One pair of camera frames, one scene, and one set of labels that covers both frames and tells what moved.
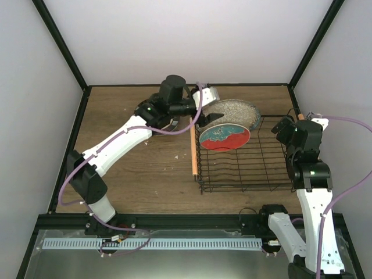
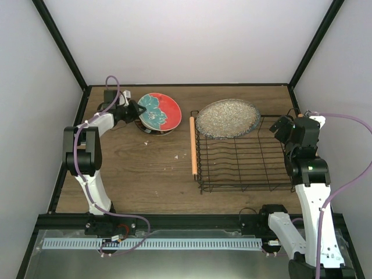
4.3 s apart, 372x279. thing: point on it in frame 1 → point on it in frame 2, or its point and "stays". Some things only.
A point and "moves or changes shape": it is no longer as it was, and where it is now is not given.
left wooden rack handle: x=193 y=154 stays
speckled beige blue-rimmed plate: x=235 y=111 stays
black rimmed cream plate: x=173 y=124 moves or changes shape
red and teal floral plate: x=224 y=137 moves or changes shape
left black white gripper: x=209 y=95 → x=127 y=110
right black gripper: x=290 y=126 stays
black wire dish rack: x=262 y=166 stays
